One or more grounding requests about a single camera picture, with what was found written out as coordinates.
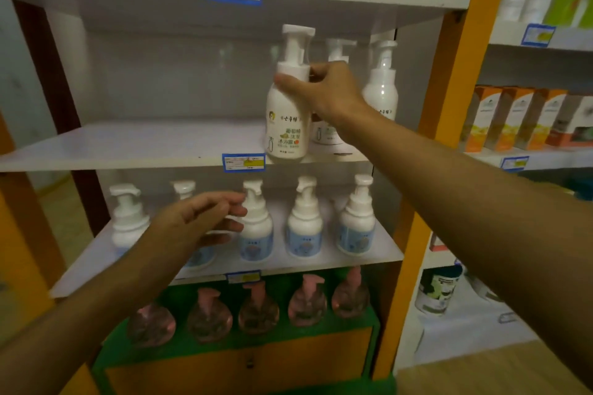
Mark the person's left hand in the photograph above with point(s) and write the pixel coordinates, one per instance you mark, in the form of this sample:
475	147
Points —
194	228

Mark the person's right hand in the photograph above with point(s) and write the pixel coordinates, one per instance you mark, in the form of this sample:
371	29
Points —
329	94

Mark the white blue label pump bottle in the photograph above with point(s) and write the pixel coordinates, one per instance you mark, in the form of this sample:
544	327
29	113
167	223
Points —
256	237
304	232
127	223
184	187
356	228

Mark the tall white pump bottle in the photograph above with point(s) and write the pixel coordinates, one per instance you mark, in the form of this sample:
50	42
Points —
381	89
340	50
287	140

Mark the clear pink pump bottle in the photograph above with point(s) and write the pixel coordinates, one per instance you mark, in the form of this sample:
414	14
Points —
307	306
150	327
350	300
209	320
258	313

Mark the orange framed white shelf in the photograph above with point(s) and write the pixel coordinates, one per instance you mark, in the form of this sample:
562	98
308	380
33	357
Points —
139	144

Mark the person's right forearm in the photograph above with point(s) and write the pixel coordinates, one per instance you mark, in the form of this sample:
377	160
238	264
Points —
486	223

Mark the person's left forearm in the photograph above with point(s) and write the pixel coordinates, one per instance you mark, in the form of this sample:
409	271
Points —
69	339

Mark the orange white product box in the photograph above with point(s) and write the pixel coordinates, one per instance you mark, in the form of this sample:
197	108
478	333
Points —
482	119
542	119
512	119

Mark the green orange base cabinet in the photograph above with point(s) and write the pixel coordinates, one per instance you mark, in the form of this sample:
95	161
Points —
278	362

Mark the white red product box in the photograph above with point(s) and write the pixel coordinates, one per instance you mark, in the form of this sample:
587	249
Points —
438	242

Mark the white brown product box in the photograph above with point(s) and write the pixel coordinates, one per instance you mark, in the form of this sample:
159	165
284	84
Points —
574	121

